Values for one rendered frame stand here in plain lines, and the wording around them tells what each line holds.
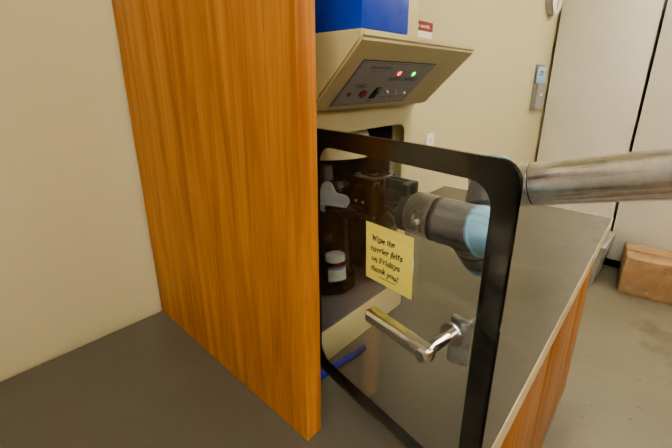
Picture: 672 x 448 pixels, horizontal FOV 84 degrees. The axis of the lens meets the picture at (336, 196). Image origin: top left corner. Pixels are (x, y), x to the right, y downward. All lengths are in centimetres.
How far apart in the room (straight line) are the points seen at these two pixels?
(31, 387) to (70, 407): 11
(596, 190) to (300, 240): 46
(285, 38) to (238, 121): 14
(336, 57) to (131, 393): 64
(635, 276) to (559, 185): 269
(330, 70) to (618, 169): 44
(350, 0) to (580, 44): 312
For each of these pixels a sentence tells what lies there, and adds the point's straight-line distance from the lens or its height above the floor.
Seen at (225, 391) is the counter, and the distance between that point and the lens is 75.
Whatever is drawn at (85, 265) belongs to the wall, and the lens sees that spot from 92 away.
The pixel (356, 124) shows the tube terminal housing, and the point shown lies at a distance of 64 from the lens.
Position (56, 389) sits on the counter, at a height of 94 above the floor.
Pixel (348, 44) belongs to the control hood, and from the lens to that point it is 48.
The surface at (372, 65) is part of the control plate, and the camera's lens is 52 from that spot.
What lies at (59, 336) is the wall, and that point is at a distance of 97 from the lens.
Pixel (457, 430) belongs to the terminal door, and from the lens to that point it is 50.
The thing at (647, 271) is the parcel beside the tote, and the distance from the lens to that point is 334.
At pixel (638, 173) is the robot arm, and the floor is 133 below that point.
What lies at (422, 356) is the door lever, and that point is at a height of 120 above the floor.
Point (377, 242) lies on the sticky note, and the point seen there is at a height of 126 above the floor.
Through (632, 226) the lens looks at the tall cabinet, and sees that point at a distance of 363.
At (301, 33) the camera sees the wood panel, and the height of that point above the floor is 150.
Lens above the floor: 145
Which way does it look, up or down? 17 degrees down
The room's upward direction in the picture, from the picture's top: straight up
